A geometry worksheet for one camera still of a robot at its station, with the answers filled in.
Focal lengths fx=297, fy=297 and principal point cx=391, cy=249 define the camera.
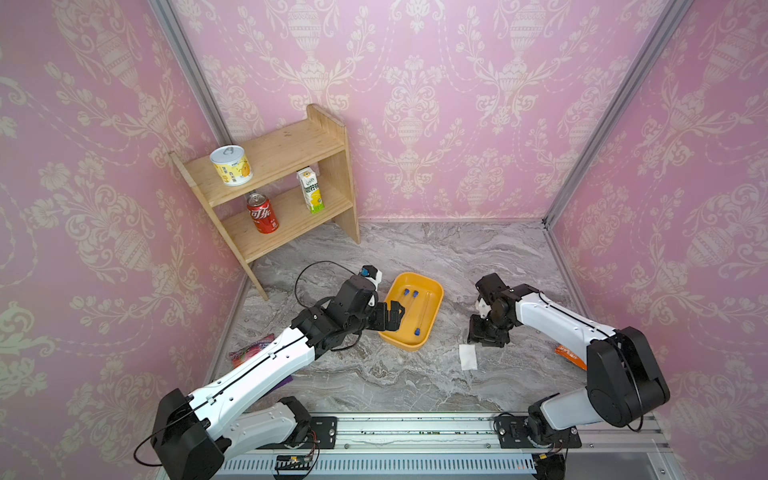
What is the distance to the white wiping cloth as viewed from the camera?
849 millimetres

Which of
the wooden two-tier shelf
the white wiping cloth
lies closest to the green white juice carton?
the wooden two-tier shelf

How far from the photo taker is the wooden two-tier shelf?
0.71m

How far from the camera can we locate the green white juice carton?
870mm
